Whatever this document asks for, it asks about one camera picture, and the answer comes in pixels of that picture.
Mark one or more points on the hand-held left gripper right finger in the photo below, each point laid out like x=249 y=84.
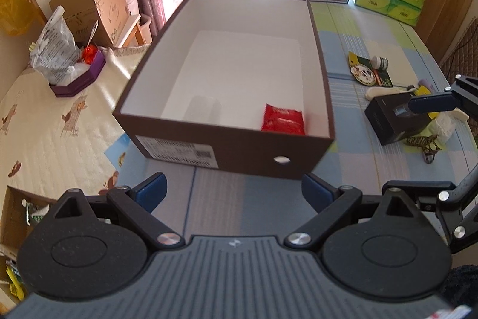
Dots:
x=315 y=192

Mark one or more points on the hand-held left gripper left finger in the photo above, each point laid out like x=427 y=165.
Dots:
x=151 y=190

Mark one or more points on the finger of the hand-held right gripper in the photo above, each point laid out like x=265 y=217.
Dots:
x=459 y=207
x=429 y=104

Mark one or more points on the yellow snack packet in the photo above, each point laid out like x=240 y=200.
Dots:
x=424 y=91

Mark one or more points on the black box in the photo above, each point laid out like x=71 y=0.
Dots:
x=388 y=121

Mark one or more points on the white toothbrush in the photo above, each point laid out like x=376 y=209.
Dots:
x=381 y=91

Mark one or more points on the brown cardboard box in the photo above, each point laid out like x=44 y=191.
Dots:
x=242 y=156

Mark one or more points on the plaid cloth desktop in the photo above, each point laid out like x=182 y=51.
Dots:
x=373 y=169

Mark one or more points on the purple tube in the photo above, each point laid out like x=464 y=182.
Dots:
x=425 y=82

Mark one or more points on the white soft object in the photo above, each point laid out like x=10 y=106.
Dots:
x=446 y=126

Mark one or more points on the blue card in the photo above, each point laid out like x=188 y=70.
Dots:
x=118 y=152

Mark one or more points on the brown quilted chair cushion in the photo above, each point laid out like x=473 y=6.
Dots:
x=463 y=50

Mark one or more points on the small white green bottle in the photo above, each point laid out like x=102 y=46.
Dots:
x=380 y=62

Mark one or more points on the green card packet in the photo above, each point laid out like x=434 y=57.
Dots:
x=364 y=74

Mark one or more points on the red snack packet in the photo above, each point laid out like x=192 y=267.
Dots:
x=282 y=119

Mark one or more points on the beige printed tablecloth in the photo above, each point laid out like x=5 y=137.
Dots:
x=44 y=128

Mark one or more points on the purple tray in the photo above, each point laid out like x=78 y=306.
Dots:
x=80 y=81

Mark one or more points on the cardboard box with packets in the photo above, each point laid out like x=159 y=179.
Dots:
x=15 y=214

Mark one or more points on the red wrapped candy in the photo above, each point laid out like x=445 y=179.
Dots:
x=89 y=54

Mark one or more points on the wooden stool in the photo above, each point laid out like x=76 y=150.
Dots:
x=136 y=29

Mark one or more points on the clear plastic bag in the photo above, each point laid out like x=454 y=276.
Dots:
x=54 y=46

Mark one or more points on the open tan cardboard box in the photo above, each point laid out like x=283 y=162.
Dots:
x=108 y=5

